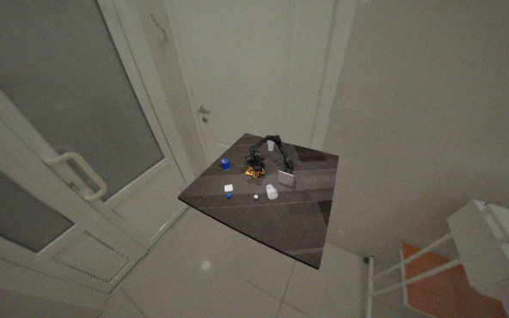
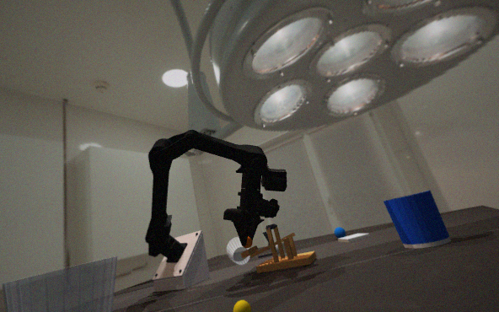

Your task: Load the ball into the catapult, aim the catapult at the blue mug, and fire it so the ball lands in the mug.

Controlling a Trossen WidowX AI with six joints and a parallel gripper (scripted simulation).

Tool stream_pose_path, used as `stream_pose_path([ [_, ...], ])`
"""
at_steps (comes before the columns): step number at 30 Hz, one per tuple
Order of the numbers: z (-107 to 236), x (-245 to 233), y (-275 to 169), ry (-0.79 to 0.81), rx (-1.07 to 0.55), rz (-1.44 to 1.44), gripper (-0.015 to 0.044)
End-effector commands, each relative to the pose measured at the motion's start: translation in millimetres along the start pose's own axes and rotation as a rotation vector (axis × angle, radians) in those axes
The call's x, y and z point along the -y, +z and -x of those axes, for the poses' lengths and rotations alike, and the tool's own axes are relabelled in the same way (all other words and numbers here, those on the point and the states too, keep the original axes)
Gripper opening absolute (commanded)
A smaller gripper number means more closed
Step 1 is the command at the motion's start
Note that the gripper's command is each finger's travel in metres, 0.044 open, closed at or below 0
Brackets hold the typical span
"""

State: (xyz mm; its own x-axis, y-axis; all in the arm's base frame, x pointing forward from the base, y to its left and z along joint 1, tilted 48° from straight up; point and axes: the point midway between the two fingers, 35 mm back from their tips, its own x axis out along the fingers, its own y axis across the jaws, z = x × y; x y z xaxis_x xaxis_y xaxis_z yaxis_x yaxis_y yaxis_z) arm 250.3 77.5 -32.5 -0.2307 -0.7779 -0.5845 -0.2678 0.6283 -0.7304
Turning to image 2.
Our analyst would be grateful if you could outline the yellow ball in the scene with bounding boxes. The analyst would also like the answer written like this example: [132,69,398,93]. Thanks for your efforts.
[233,300,251,312]

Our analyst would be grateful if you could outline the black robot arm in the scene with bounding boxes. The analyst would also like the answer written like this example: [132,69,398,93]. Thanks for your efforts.
[146,130,287,262]

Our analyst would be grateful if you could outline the blue ball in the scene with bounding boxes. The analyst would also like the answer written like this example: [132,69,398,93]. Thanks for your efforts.
[334,227,346,238]

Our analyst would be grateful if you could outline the orange ball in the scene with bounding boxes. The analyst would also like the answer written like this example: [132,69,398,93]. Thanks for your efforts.
[243,236,253,248]

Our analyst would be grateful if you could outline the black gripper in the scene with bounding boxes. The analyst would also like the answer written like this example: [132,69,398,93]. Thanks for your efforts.
[223,189,269,246]

